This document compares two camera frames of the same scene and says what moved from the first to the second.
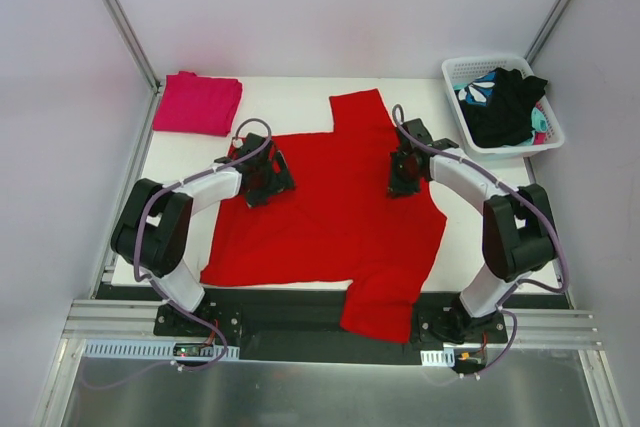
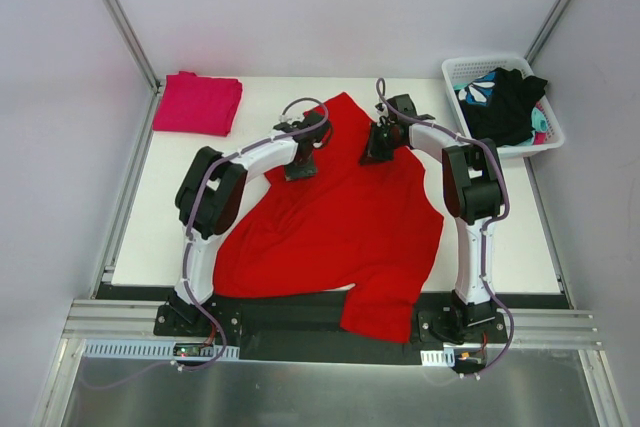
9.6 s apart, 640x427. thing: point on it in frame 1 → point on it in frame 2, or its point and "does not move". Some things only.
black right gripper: x=400 y=177 → x=372 y=150
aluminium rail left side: x=111 y=319 does not move
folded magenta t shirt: x=198 y=105 does not move
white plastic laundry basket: x=457 y=69 → x=554 y=135
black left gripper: x=273 y=177 → x=300 y=170
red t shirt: x=340 y=225 does not move
